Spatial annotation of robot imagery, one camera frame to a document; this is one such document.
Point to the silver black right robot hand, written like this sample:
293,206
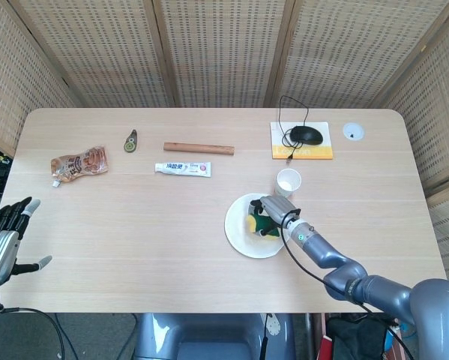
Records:
278,208

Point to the green yellow sponge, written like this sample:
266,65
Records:
259,222

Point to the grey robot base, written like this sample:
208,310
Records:
209,337

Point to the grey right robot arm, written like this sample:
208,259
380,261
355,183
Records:
378,288

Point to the yellow white mouse pad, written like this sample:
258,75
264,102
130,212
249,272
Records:
321,150

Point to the floral print paper cup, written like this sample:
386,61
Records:
288,180

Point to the white paper plate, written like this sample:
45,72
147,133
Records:
239,234

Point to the black computer mouse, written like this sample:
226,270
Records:
306,135

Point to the wooden rolling pin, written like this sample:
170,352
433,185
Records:
198,148

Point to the white toothpaste tube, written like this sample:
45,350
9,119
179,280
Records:
183,169

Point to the white round table grommet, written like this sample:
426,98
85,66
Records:
353,131

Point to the brown snack packet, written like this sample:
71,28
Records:
81,163

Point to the red flat item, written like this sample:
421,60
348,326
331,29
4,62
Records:
325,348

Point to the black bag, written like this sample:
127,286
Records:
359,337

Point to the woven wooden folding screen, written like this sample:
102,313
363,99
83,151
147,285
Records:
224,56

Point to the kiwi shaped correction tape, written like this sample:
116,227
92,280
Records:
129,144

